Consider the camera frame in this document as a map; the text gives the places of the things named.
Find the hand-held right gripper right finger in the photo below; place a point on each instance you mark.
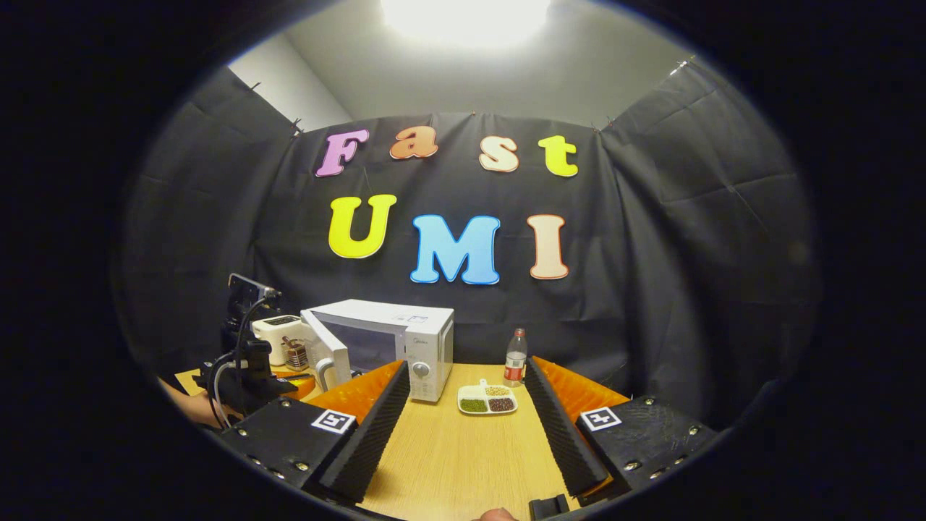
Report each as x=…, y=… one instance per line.
x=557, y=427

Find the white divided tray of beans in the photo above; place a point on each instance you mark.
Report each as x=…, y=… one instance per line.
x=487, y=400

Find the white toaster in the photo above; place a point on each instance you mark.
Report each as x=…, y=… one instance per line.
x=271, y=333

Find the black backdrop cloth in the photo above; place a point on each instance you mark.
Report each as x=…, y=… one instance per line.
x=651, y=253

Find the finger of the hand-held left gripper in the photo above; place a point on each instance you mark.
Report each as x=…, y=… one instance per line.
x=305, y=387

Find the white microwave oven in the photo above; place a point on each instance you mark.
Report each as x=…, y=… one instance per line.
x=427, y=340

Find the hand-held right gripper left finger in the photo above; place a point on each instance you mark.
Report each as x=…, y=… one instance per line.
x=376, y=434

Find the large ceiling light panel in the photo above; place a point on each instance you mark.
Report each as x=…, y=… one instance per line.
x=463, y=18

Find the clear bottle with red label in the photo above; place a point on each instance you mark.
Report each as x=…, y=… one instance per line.
x=515, y=362

